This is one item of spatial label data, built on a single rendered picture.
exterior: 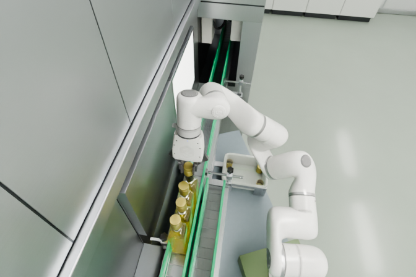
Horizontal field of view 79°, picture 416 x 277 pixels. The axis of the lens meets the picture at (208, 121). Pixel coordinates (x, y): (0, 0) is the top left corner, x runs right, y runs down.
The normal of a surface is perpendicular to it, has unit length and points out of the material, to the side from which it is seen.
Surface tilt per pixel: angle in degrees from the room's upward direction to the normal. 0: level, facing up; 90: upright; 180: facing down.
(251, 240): 0
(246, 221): 0
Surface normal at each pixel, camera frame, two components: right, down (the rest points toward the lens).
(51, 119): 0.99, 0.13
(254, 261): 0.01, -0.64
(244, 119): -0.69, -0.18
